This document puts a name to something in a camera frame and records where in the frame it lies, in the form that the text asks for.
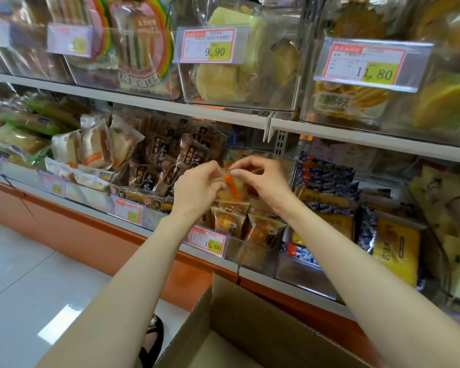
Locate white metal shelf board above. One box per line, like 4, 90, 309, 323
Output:
269, 118, 460, 166
0, 70, 272, 131

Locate clear bin of sandwich packets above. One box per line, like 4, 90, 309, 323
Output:
61, 26, 184, 102

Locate person's right forearm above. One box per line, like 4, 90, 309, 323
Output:
282, 197, 460, 368

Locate rainbow sandwich packet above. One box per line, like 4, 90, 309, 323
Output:
45, 0, 112, 69
107, 0, 175, 97

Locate row of white sandwich packets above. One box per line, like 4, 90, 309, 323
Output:
51, 114, 145, 171

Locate stack of blue yellow packets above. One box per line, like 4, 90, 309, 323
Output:
279, 151, 423, 289

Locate clear bin of brown packets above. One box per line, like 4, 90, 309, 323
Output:
0, 0, 74, 84

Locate yellow stick pastry packet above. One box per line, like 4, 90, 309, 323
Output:
314, 79, 391, 120

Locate row of flat white packets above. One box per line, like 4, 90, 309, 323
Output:
43, 157, 113, 193

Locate orange round bread packet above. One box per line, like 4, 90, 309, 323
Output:
411, 72, 460, 131

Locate brown round pastry packet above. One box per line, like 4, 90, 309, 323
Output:
211, 206, 250, 242
244, 214, 289, 250

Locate pile of green bread packets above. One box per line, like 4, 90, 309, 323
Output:
0, 96, 82, 168

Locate clear orange-striped pastry packet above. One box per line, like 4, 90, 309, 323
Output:
215, 165, 255, 203

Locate wide red yellow price tag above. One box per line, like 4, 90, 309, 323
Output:
313, 37, 434, 93

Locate pale price tag holder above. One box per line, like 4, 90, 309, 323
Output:
47, 23, 93, 59

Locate black sandal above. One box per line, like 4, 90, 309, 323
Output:
138, 315, 165, 368

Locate brown cardboard box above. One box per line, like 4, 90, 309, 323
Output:
153, 272, 374, 368

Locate person's left forearm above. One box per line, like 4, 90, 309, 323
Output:
36, 214, 215, 368

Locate clear bin of yellow cakes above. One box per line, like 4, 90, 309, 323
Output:
172, 0, 305, 113

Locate large clear plastic bin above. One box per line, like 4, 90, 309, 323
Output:
298, 0, 460, 151

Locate pile of dark brown packets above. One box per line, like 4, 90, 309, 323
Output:
110, 122, 231, 215

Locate small red yellow price tag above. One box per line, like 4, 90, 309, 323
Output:
110, 196, 145, 227
187, 225, 227, 259
39, 171, 66, 199

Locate yellow cake packets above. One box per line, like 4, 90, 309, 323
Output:
195, 7, 267, 105

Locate pile of pale yellow packets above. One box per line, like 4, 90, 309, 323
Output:
406, 165, 460, 316

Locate clear bin of blue packets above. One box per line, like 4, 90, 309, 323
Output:
274, 179, 452, 304

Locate perforated shelf upright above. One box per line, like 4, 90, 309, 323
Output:
271, 129, 291, 157

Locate person's right hand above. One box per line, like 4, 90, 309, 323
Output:
229, 155, 304, 212

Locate orange white shelf base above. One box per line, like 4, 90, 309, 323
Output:
0, 166, 380, 361

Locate spiky brown pastry packet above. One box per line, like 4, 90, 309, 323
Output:
329, 0, 389, 39

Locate person's left hand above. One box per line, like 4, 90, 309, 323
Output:
169, 161, 229, 226

